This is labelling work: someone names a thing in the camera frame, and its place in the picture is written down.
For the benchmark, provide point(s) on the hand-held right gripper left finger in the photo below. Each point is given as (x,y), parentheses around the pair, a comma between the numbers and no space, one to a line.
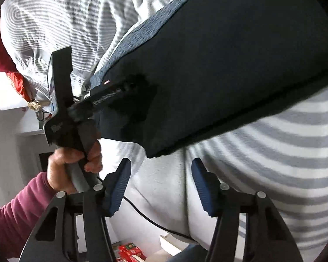
(120,187)

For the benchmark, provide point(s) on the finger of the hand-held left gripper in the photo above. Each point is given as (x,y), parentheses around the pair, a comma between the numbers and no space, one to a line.
(103,97)
(125,112)

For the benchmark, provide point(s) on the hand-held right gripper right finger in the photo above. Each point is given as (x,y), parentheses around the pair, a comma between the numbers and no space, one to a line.
(202,188)

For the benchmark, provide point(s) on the dark pants with patterned waistband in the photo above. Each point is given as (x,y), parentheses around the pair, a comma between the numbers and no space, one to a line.
(221,60)

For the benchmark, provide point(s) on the person's left forearm maroon sleeve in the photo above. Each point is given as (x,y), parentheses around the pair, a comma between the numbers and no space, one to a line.
(13,218)

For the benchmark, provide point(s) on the person's left hand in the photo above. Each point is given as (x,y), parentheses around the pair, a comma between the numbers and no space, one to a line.
(57,169)

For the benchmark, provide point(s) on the white box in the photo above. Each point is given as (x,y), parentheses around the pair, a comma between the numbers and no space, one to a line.
(170,243)

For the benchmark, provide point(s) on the red boxes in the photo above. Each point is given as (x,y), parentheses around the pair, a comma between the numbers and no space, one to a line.
(129,251)

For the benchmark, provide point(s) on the person's legs in blue jeans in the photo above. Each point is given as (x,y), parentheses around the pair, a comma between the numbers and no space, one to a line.
(191,255)

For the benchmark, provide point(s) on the red embroidered cushion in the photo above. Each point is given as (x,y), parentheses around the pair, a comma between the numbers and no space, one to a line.
(0,57)

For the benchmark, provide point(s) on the grey striped white bed sheet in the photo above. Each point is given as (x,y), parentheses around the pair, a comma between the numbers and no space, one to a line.
(276,155)

